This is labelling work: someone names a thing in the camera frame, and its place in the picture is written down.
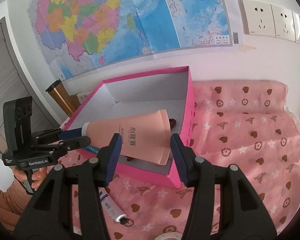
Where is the pink cosmetic tube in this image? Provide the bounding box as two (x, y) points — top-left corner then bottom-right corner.
(82, 110), (171, 165)

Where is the grey cabinet door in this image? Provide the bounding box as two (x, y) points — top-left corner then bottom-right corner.
(0, 17), (59, 156)

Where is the pink cardboard box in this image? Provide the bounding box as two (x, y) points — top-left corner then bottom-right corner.
(61, 66), (194, 189)

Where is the colourful wall map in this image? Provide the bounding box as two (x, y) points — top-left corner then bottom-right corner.
(28, 0), (243, 80)

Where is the person's left hand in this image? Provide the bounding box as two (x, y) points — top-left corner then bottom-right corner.
(12, 166), (49, 190)

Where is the white blue cream tube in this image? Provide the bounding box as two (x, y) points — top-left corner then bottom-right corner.
(99, 188), (128, 225)

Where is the white tape roll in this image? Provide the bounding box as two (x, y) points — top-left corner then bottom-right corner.
(154, 232), (183, 240)

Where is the left pink sleeve forearm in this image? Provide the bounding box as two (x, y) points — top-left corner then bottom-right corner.
(0, 179), (31, 232)

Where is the teal white medicine box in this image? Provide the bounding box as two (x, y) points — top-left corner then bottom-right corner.
(83, 145), (100, 154)

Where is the copper thermos tumbler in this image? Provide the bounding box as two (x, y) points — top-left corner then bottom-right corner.
(45, 79), (80, 117)

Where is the pink patterned tablecloth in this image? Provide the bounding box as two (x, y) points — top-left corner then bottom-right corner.
(47, 80), (300, 240)

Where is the brown wooden massage comb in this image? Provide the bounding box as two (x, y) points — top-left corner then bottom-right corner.
(169, 118), (177, 129)

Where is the white wall socket panel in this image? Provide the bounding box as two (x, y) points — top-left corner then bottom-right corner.
(239, 0), (300, 44)

